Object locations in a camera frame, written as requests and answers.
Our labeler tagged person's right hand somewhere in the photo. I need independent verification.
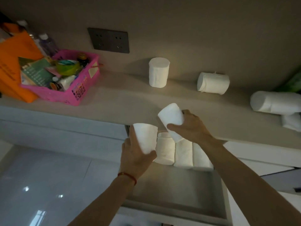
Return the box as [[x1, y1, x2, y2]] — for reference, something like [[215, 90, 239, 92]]
[[167, 110, 215, 148]]

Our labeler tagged person's left hand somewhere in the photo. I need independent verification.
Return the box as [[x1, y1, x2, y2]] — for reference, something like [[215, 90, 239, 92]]
[[119, 126, 157, 180]]

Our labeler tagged person's left forearm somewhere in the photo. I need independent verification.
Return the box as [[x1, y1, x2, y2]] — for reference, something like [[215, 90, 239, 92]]
[[68, 173, 137, 226]]

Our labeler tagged person's right forearm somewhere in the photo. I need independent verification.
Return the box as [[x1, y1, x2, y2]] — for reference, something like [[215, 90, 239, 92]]
[[202, 138, 301, 226]]

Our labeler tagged open white drawer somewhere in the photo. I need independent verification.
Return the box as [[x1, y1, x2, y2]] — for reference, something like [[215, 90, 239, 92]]
[[118, 125, 234, 226]]

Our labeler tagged pink plastic basket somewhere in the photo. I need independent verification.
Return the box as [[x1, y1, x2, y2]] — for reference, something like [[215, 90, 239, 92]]
[[20, 49, 101, 107]]

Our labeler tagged long white toilet paper roll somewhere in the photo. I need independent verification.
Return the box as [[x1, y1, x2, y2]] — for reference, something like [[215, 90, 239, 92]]
[[250, 91, 301, 116]]

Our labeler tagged white tube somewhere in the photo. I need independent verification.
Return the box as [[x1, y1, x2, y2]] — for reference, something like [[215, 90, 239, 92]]
[[57, 75, 77, 90]]

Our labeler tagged dark bottle with gold cap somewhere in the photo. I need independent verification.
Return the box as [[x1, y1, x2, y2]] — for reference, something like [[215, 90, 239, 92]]
[[77, 53, 90, 68]]

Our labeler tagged small round jar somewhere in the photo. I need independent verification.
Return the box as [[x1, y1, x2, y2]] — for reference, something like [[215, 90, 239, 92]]
[[48, 81, 63, 92]]

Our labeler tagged green round container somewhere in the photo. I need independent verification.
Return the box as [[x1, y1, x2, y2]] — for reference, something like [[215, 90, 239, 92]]
[[55, 60, 82, 76]]

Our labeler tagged green plastic package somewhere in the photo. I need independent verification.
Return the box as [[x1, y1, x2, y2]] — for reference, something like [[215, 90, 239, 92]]
[[275, 72, 301, 93]]

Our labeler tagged green printed booklet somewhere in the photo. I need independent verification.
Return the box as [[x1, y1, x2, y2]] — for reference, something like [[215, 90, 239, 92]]
[[18, 57, 56, 87]]

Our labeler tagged clear plastic bottle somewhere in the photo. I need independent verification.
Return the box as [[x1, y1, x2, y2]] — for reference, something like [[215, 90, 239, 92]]
[[38, 33, 60, 57]]

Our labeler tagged orange paper bag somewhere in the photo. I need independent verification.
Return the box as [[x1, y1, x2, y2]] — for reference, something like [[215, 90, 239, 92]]
[[0, 22, 44, 103]]

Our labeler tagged red string bracelet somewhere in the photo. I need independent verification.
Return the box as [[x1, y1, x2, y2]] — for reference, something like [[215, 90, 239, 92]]
[[117, 172, 137, 186]]

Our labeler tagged dark wall socket plate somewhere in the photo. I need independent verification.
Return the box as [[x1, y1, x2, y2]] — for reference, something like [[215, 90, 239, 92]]
[[87, 27, 130, 54]]

